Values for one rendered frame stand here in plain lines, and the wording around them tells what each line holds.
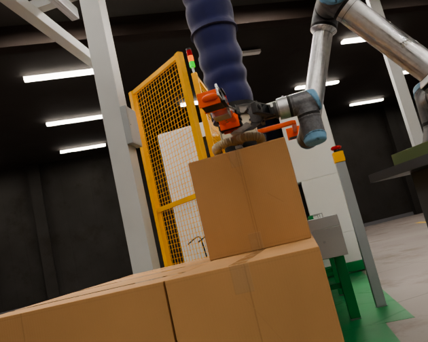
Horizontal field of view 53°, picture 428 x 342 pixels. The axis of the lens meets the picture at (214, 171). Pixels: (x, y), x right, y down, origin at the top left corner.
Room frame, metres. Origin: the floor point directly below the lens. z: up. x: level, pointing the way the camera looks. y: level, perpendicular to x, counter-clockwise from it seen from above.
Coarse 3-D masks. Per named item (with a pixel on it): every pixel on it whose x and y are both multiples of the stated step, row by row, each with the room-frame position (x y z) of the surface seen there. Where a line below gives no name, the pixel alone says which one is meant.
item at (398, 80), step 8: (368, 0) 4.81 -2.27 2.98; (376, 0) 4.79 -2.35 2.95; (376, 8) 4.79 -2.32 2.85; (384, 16) 4.78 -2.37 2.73; (384, 56) 4.90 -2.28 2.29; (392, 64) 4.80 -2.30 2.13; (392, 72) 4.80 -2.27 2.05; (400, 72) 4.79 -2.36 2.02; (392, 80) 4.87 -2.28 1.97; (400, 80) 4.79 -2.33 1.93; (400, 88) 4.80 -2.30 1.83; (400, 96) 4.80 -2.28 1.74; (408, 96) 4.79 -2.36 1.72; (400, 104) 4.86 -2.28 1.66; (408, 104) 4.79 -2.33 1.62; (408, 112) 4.80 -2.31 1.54; (408, 120) 4.80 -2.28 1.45; (416, 120) 4.79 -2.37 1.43; (408, 128) 4.84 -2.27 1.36; (416, 128) 4.79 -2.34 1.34; (416, 136) 4.79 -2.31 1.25; (416, 144) 4.80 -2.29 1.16
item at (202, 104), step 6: (210, 90) 1.35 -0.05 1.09; (198, 96) 1.36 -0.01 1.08; (198, 102) 1.36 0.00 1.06; (204, 102) 1.36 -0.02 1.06; (210, 102) 1.35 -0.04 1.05; (216, 102) 1.35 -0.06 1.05; (204, 108) 1.37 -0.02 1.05; (210, 108) 1.38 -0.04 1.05; (216, 108) 1.40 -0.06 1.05; (222, 108) 1.42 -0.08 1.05
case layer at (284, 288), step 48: (96, 288) 1.61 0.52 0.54; (144, 288) 1.12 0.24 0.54; (192, 288) 1.10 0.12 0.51; (240, 288) 1.08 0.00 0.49; (288, 288) 1.06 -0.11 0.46; (0, 336) 1.20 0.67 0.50; (48, 336) 1.17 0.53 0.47; (96, 336) 1.15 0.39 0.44; (144, 336) 1.13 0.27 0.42; (192, 336) 1.11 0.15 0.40; (240, 336) 1.09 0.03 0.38; (288, 336) 1.07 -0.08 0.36; (336, 336) 1.05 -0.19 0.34
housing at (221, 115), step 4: (216, 112) 1.49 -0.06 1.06; (220, 112) 1.49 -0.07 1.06; (224, 112) 1.49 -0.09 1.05; (228, 112) 1.49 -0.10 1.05; (212, 116) 1.50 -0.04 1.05; (216, 116) 1.49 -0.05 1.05; (220, 116) 1.50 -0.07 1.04; (224, 116) 1.51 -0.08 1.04; (228, 116) 1.52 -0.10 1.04; (216, 120) 1.54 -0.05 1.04; (220, 120) 1.55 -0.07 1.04
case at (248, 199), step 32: (224, 160) 1.68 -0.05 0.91; (256, 160) 1.66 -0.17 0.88; (288, 160) 1.63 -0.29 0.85; (224, 192) 1.68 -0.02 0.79; (256, 192) 1.66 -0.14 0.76; (288, 192) 1.64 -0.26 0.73; (224, 224) 1.69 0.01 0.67; (256, 224) 1.67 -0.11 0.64; (288, 224) 1.65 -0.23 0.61; (224, 256) 1.70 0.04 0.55
